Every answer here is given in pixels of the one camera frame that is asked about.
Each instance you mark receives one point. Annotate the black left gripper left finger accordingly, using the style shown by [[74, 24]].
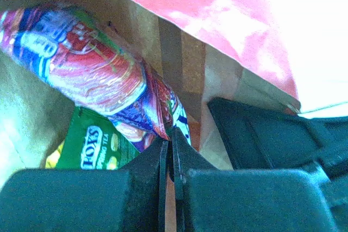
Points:
[[129, 199]]

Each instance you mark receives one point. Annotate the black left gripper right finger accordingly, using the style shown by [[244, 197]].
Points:
[[209, 199]]

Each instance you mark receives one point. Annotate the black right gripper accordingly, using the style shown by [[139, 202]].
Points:
[[256, 138]]

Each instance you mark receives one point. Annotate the red brown paper bag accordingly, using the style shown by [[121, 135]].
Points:
[[34, 117]]

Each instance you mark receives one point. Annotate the red Fox's candy bag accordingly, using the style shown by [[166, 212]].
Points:
[[66, 49]]

